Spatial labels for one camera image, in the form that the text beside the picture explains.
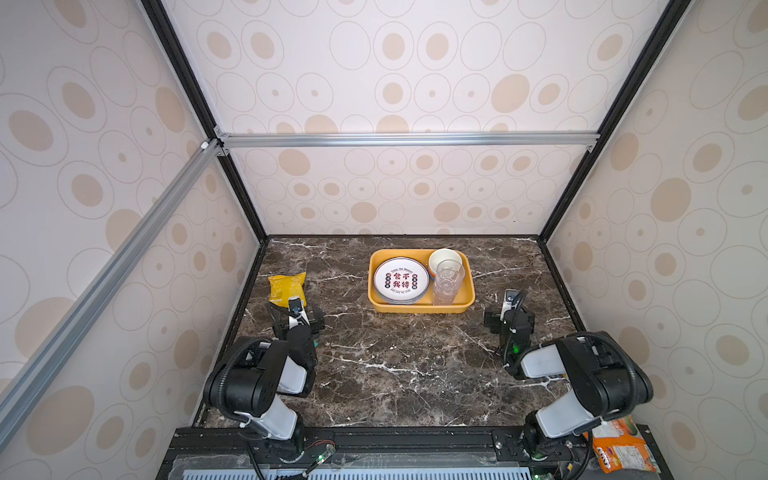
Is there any horizontal aluminium rail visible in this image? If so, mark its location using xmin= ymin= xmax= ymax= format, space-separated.
xmin=219 ymin=130 xmax=600 ymax=150

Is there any orange snack packet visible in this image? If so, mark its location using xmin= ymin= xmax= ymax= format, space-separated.
xmin=591 ymin=415 xmax=661 ymax=474

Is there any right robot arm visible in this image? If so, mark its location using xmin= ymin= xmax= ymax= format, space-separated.
xmin=483 ymin=289 xmax=654 ymax=443

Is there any diagonal aluminium rail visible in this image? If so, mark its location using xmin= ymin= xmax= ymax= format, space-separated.
xmin=1 ymin=138 xmax=221 ymax=448

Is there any yellow plastic bin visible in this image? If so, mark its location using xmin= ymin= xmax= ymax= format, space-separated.
xmin=367 ymin=249 xmax=476 ymax=314

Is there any clear cup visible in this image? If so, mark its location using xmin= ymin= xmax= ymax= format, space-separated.
xmin=433 ymin=259 xmax=465 ymax=305

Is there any yellow snack bag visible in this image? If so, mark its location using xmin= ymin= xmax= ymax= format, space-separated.
xmin=268 ymin=272 xmax=307 ymax=308

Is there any cream white bowl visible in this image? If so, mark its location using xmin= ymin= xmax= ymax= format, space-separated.
xmin=428 ymin=248 xmax=463 ymax=277

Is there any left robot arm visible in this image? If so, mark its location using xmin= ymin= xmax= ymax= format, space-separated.
xmin=203 ymin=297 xmax=325 ymax=449

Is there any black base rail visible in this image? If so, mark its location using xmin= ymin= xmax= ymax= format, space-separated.
xmin=158 ymin=424 xmax=673 ymax=480

